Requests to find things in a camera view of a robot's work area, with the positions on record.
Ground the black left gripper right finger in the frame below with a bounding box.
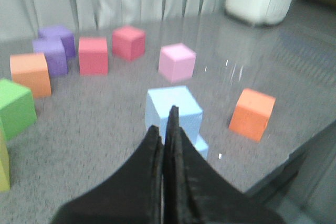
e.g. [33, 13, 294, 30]
[163, 106, 284, 223]

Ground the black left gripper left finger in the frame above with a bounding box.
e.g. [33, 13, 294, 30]
[51, 125, 163, 223]

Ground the blue foam cube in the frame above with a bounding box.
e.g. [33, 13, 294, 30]
[193, 134, 209, 160]
[144, 85, 204, 143]

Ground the damaged orange foam cube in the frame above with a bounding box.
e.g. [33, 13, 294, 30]
[229, 88, 276, 142]

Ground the pink foam cube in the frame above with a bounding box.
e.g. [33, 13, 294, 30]
[158, 43, 196, 83]

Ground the yellow foam cube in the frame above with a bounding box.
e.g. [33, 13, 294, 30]
[1, 122, 11, 192]

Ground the green foam cube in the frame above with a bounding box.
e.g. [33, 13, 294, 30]
[1, 78, 37, 141]

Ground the red foam cube left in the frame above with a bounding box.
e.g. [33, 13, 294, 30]
[78, 37, 108, 76]

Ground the red foam cube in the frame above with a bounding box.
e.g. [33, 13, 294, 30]
[112, 26, 146, 61]
[78, 37, 108, 76]

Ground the red foam cube right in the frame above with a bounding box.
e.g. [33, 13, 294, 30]
[112, 26, 146, 61]

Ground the orange foam cube rear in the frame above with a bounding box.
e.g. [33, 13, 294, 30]
[10, 52, 51, 98]

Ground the purple foam cube front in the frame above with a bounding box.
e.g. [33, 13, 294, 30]
[32, 38, 68, 77]

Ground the purple foam cube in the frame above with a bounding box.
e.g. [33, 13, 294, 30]
[38, 25, 76, 60]
[32, 38, 68, 77]

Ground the purple foam cube rear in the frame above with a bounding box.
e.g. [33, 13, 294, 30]
[38, 25, 76, 60]

